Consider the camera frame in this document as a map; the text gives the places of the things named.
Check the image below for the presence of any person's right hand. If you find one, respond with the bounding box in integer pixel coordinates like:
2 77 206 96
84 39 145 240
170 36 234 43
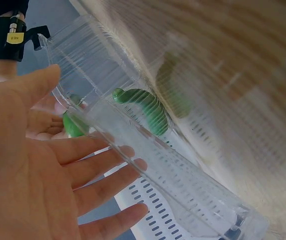
0 59 70 141

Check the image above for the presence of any person's left hand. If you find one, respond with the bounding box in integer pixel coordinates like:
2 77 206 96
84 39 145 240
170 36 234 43
0 63 150 240

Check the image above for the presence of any small green pepper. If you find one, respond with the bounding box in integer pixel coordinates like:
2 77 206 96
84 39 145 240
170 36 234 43
62 93 91 138

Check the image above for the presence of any person's right forearm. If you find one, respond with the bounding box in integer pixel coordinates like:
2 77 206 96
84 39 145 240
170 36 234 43
0 0 30 20

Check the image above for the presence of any white perforated basket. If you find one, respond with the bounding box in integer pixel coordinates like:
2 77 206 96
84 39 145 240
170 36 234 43
114 117 236 240

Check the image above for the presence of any black wrist band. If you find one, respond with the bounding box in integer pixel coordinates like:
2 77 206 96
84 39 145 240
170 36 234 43
0 13 51 64

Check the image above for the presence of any clear plastic container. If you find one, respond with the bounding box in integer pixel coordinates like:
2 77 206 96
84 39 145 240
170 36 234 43
37 14 270 240

